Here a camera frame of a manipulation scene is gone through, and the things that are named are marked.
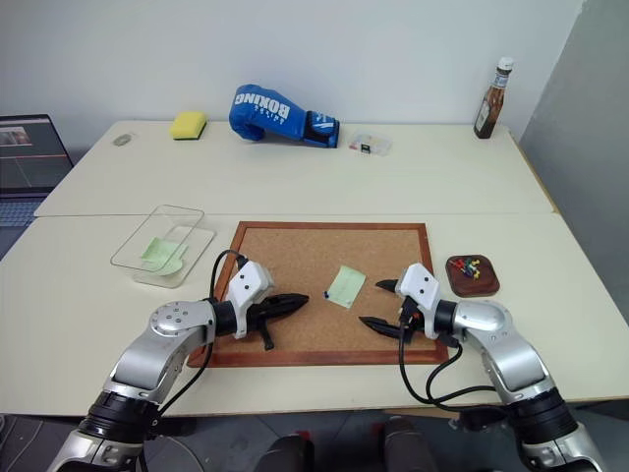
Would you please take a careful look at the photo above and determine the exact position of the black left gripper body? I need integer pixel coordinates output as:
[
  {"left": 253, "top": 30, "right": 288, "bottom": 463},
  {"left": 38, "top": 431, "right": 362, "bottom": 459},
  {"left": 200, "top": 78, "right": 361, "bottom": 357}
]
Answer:
[{"left": 247, "top": 297, "right": 277, "bottom": 352}]

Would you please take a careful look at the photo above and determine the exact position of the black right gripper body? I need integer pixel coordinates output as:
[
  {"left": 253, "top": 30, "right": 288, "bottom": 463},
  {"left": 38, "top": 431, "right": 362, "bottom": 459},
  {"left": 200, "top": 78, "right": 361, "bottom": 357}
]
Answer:
[{"left": 396, "top": 296, "right": 423, "bottom": 344}]

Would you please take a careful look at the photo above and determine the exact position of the light green sticky note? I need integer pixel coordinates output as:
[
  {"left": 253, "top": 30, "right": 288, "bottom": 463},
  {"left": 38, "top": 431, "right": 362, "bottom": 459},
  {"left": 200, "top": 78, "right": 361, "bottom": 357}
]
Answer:
[
  {"left": 327, "top": 265, "right": 368, "bottom": 309},
  {"left": 141, "top": 237, "right": 191, "bottom": 277}
]

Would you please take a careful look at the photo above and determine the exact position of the brown wooden tray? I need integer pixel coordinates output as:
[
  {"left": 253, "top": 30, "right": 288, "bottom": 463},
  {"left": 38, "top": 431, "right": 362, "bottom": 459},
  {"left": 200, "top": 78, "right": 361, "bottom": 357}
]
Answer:
[{"left": 444, "top": 254, "right": 501, "bottom": 299}]

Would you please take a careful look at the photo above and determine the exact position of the small clear organizer box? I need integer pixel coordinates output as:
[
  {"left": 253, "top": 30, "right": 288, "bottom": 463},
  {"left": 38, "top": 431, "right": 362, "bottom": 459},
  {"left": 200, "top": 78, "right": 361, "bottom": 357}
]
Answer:
[{"left": 347, "top": 130, "right": 393, "bottom": 157}]

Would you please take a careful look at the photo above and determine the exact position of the clear plastic box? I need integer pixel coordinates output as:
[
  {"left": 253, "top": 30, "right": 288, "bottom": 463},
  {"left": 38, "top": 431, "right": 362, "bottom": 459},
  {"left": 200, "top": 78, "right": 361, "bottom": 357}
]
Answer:
[{"left": 110, "top": 204, "right": 217, "bottom": 288}]

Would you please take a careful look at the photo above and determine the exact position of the dark rounded shape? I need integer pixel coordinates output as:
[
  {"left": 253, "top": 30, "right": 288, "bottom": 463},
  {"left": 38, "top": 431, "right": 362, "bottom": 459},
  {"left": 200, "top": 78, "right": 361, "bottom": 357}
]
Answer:
[
  {"left": 382, "top": 416, "right": 427, "bottom": 472},
  {"left": 255, "top": 431, "right": 315, "bottom": 472}
]

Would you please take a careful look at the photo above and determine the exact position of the blue boxing glove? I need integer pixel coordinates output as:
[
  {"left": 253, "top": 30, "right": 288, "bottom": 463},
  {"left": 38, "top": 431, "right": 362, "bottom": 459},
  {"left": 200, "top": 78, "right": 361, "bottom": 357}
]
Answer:
[{"left": 228, "top": 84, "right": 341, "bottom": 149}]

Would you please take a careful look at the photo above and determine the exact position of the yellow sponge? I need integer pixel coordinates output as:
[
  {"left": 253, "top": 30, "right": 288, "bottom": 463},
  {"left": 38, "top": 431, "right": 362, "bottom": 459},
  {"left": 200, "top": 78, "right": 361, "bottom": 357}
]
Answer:
[{"left": 169, "top": 110, "right": 208, "bottom": 144}]

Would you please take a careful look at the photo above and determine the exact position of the brown sauce bottle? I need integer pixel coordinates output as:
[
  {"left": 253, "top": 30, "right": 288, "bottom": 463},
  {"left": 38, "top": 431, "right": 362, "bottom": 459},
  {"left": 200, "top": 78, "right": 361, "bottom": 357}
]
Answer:
[{"left": 473, "top": 56, "right": 516, "bottom": 141}]

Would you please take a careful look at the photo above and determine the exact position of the grey partition panel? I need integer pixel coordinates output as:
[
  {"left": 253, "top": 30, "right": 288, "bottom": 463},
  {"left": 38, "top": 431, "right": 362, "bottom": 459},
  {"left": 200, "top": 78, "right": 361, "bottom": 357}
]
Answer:
[{"left": 519, "top": 0, "right": 629, "bottom": 405}]

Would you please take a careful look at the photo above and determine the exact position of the dark laptop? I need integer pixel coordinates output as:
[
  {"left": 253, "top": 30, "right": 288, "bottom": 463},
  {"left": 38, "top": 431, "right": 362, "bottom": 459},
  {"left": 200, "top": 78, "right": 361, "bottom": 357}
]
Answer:
[{"left": 0, "top": 114, "right": 75, "bottom": 228}]

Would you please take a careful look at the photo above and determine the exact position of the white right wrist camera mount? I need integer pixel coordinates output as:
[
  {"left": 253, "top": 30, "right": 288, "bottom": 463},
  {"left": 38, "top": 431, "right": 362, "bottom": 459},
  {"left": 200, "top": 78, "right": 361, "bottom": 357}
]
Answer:
[{"left": 395, "top": 263, "right": 442, "bottom": 340}]

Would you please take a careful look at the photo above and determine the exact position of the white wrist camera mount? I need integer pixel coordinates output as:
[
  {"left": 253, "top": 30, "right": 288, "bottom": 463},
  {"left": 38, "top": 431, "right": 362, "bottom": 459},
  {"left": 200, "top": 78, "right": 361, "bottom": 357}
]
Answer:
[
  {"left": 224, "top": 261, "right": 275, "bottom": 340},
  {"left": 395, "top": 263, "right": 442, "bottom": 340}
]

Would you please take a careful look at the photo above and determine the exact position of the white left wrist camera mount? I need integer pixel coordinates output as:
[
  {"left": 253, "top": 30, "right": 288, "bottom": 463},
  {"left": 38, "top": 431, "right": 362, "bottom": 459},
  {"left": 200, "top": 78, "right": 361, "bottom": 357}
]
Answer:
[{"left": 224, "top": 261, "right": 275, "bottom": 340}]

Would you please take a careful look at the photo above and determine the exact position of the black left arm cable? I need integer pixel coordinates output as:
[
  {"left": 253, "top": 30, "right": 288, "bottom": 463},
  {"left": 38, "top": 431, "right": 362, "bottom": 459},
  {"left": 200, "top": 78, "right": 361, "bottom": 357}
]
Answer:
[{"left": 142, "top": 249, "right": 248, "bottom": 443}]

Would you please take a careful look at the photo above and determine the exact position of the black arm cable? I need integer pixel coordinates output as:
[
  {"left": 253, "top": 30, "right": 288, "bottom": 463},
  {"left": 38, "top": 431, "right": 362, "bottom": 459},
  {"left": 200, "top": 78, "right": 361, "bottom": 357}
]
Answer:
[
  {"left": 142, "top": 249, "right": 248, "bottom": 443},
  {"left": 396, "top": 314, "right": 498, "bottom": 412}
]

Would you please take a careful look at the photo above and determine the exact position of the cork board with wooden frame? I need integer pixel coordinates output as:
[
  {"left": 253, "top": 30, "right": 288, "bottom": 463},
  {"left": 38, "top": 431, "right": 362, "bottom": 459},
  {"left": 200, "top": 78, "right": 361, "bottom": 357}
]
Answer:
[{"left": 187, "top": 220, "right": 449, "bottom": 369}]

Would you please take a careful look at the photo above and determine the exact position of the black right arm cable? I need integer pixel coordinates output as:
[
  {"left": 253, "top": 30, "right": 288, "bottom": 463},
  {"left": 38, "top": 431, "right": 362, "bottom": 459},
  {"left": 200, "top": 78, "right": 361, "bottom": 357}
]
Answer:
[{"left": 396, "top": 314, "right": 498, "bottom": 412}]

